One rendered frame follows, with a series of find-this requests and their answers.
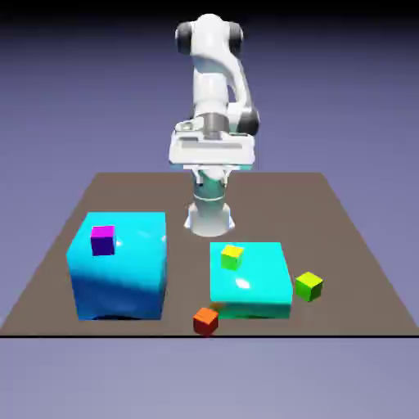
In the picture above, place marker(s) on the tall large cyan box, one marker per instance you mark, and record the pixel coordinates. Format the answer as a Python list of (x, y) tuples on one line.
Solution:
[(118, 265)]

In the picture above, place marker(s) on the small purple cube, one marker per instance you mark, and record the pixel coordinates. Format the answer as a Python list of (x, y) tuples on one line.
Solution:
[(102, 240)]

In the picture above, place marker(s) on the small lime green cube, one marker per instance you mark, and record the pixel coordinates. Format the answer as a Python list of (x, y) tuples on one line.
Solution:
[(308, 285)]

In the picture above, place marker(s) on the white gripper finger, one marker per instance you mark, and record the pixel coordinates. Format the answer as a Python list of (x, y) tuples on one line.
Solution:
[(226, 178), (198, 177)]

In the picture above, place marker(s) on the small yellow cube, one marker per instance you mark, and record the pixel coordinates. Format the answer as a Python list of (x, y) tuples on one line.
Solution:
[(231, 257)]

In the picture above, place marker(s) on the flat large cyan box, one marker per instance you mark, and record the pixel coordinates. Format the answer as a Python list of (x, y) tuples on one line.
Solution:
[(252, 281)]

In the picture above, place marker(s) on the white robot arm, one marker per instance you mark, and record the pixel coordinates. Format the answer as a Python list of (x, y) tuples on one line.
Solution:
[(209, 59)]

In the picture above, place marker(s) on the small orange cube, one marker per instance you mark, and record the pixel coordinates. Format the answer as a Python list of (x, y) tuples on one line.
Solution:
[(205, 321)]

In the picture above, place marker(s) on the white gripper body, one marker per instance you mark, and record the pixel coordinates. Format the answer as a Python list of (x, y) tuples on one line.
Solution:
[(211, 154)]

